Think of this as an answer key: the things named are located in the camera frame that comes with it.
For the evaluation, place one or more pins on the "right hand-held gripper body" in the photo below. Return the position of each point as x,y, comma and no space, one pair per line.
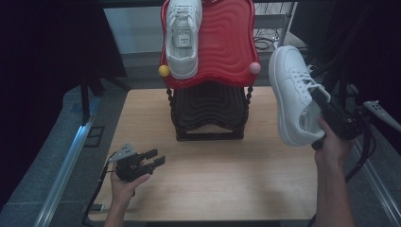
345,126

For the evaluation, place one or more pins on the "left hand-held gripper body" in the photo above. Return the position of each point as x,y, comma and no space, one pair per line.
130,170

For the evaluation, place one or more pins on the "white sneaker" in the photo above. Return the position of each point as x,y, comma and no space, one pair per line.
183,60
290,88

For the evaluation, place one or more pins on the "red and black shoe rack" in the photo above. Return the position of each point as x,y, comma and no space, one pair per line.
227,41

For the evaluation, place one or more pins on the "person's left hand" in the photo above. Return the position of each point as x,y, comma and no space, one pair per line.
123,190

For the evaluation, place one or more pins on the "person's right hand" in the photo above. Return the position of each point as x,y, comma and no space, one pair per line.
332,151

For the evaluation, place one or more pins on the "dark curtain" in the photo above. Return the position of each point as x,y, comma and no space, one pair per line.
41,63
375,63

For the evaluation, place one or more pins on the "red wavy rack top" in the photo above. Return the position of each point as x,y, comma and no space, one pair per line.
135,28

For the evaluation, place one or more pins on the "black floor frame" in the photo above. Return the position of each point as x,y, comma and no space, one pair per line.
86,136

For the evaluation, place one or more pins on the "aluminium rail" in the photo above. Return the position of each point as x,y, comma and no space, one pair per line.
375,179
66,170

